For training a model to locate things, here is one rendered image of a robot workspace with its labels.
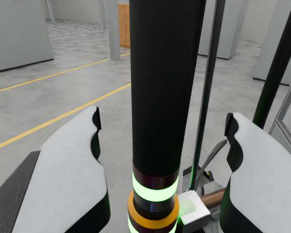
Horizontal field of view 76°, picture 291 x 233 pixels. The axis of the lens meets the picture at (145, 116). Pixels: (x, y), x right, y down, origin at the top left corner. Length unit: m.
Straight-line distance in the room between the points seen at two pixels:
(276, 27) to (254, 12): 6.82
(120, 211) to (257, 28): 11.47
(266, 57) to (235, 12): 2.18
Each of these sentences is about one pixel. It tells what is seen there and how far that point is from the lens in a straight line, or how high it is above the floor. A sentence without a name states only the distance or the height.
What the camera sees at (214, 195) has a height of 1.55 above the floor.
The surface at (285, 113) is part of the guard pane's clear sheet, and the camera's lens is 1.63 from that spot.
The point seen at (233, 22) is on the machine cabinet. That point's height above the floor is 1.17.
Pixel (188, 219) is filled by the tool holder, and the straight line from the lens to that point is 0.20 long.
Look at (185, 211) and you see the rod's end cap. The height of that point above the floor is 1.55.
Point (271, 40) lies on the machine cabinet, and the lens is 5.57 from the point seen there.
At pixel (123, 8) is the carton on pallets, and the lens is 8.49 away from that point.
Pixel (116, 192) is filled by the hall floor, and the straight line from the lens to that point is 2.15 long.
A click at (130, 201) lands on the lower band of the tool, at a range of 0.17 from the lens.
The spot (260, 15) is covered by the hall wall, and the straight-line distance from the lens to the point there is 12.26.
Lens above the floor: 1.72
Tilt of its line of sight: 32 degrees down
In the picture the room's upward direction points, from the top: 1 degrees clockwise
